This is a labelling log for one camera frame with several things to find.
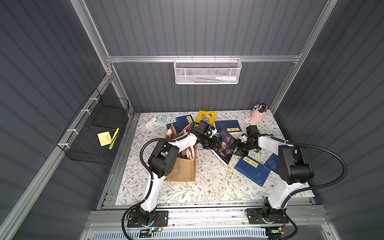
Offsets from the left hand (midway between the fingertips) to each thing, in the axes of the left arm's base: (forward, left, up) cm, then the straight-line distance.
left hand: (224, 149), depth 90 cm
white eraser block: (+27, +51, -5) cm, 58 cm away
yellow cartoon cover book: (+33, +7, -6) cm, 35 cm away
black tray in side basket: (+8, +63, +21) cm, 67 cm away
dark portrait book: (+3, -1, -2) cm, 4 cm away
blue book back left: (+25, +30, -7) cm, 40 cm away
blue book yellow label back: (+31, +23, -7) cm, 39 cm away
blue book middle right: (+25, -9, -7) cm, 28 cm away
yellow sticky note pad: (-4, +63, +18) cm, 66 cm away
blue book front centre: (-10, -18, -9) cm, 22 cm away
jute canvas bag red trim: (-15, +23, +6) cm, 28 cm away
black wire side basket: (-5, +69, +19) cm, 72 cm away
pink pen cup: (+29, -28, +3) cm, 40 cm away
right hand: (+2, -6, -4) cm, 8 cm away
